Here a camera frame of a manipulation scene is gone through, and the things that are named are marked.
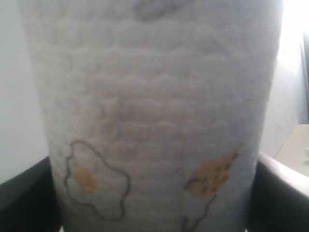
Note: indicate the white printed paper towel roll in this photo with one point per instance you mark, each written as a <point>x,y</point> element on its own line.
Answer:
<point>153,109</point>

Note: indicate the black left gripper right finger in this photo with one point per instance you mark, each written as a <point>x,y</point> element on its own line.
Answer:
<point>279,199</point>

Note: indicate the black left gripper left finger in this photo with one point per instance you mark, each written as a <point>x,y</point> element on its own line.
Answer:
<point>28,201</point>

